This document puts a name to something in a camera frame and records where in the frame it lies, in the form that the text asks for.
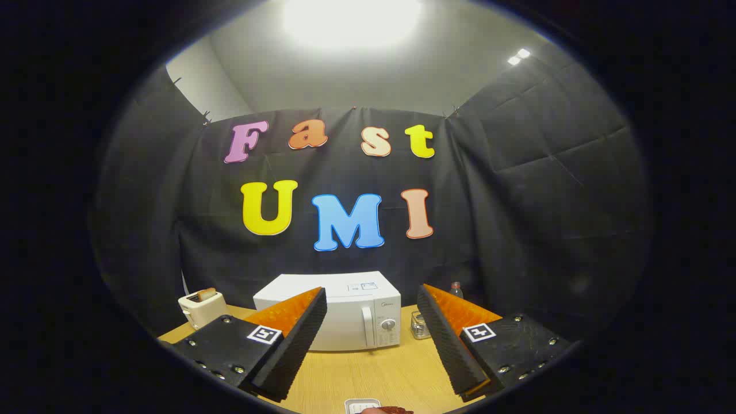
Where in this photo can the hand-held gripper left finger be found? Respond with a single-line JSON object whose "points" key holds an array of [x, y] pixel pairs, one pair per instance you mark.
{"points": [[299, 345]]}

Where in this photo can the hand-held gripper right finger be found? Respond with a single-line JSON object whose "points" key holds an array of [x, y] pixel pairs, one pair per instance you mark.
{"points": [[445, 345]]}

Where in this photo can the white toaster oven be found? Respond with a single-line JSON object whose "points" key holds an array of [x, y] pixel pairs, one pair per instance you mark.
{"points": [[351, 322]]}

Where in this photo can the red meat piece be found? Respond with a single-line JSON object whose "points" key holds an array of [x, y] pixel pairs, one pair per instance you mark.
{"points": [[391, 410]]}

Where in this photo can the cream bread toaster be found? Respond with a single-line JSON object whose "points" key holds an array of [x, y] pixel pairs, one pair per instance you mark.
{"points": [[201, 313]]}

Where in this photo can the clear plastic water bottle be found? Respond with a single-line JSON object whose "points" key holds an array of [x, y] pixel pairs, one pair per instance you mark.
{"points": [[456, 291]]}

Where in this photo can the white slotted tray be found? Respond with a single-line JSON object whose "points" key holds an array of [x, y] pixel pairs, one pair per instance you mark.
{"points": [[359, 403]]}

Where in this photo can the toasted bread slice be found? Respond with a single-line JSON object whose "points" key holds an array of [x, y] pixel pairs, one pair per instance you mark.
{"points": [[207, 294]]}

